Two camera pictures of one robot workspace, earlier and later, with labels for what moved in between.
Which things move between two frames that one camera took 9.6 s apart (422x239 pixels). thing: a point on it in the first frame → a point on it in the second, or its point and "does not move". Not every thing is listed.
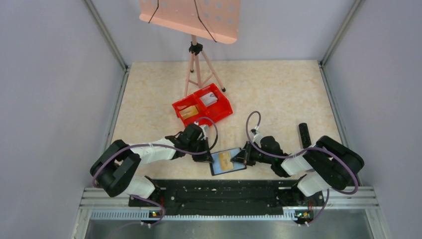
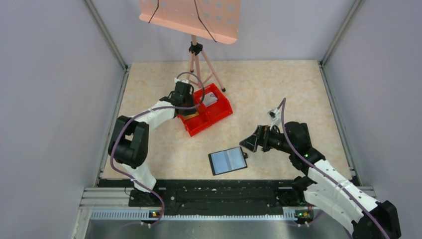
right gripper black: [245, 156] → [261, 137]
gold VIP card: [189, 112] does not move
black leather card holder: [223, 164] does not move
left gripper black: [203, 157] → [190, 111]
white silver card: [209, 99] does not move
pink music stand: [216, 20] does not move
